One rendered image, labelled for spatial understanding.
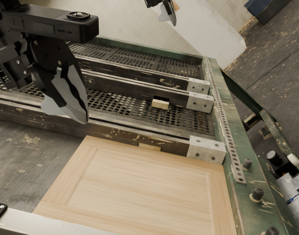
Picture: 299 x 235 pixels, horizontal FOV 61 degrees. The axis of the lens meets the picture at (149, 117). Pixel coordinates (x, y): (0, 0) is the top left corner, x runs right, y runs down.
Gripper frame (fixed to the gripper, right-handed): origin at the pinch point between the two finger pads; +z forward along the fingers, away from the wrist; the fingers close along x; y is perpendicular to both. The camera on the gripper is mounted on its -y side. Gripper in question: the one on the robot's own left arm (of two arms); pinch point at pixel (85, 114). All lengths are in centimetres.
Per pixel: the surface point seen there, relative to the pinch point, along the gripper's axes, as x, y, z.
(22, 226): 7.1, 23.9, 17.4
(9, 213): 5.3, 27.8, 15.2
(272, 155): -42, -25, 51
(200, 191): -21.2, -3.9, 42.2
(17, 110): -31, 52, 5
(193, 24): -414, 53, 73
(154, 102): -72, 21, 34
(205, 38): -414, 41, 101
